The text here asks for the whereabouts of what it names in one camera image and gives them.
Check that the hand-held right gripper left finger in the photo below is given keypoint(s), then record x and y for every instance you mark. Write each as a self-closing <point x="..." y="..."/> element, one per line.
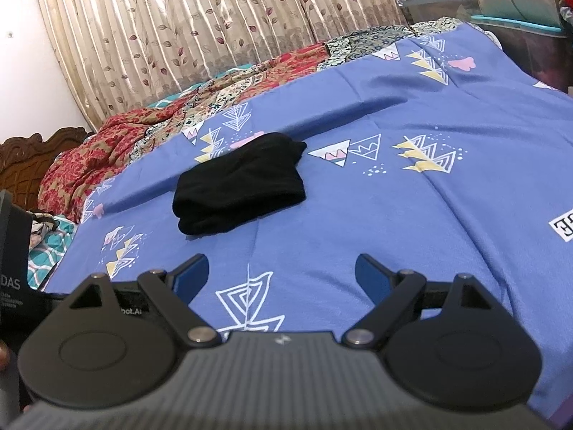
<point x="190" y="275"/>

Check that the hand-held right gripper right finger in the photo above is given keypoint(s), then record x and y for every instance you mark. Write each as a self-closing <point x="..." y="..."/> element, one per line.
<point x="374" y="275"/>

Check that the black pants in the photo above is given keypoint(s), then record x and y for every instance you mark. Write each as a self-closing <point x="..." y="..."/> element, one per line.
<point x="241" y="183"/>

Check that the person's left hand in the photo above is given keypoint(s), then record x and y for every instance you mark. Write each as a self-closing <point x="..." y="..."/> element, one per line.
<point x="3" y="356"/>

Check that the teal patterned cloth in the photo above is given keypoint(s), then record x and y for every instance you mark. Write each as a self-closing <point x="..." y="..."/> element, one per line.
<point x="49" y="255"/>

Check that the blue printed bedsheet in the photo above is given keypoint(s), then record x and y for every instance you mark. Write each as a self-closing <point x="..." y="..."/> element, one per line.
<point x="380" y="215"/>

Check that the carved wooden headboard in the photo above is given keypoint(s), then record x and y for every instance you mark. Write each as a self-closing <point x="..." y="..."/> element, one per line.
<point x="31" y="156"/>

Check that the red floral patchwork quilt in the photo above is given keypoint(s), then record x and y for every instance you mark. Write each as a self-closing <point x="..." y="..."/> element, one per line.
<point x="89" y="161"/>

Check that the beige leaf print curtain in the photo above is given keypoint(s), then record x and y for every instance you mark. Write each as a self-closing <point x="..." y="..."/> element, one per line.
<point x="201" y="31"/>

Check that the storage box with teal lid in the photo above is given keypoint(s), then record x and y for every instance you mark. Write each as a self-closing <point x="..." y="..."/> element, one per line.
<point x="532" y="49"/>

